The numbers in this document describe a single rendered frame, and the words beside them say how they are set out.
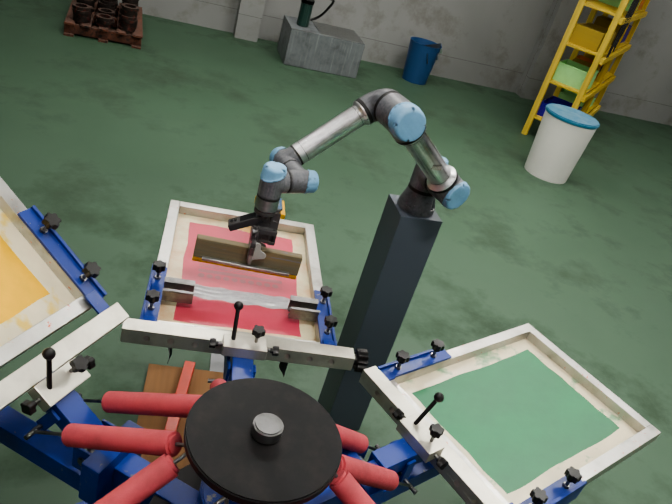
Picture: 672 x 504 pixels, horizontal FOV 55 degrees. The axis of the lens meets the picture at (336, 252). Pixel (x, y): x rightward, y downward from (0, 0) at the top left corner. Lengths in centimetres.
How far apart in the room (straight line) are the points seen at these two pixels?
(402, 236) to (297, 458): 144
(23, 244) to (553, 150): 597
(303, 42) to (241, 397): 712
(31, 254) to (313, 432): 92
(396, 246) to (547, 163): 475
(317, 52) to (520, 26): 327
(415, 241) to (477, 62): 762
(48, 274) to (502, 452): 137
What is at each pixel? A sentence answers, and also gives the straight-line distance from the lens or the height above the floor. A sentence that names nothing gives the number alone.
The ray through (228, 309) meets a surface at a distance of 217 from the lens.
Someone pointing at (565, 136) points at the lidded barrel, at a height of 52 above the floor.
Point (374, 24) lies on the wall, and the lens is 940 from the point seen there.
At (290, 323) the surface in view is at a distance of 218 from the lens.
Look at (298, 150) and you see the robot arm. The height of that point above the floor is 145.
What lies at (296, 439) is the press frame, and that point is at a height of 132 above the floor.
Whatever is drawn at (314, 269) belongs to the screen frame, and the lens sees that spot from 241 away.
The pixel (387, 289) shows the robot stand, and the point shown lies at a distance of 270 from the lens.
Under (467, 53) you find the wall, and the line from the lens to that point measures 998.
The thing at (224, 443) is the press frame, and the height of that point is 132.
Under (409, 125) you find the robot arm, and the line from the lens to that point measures 212.
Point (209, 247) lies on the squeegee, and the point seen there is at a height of 112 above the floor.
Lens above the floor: 228
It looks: 30 degrees down
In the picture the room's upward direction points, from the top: 17 degrees clockwise
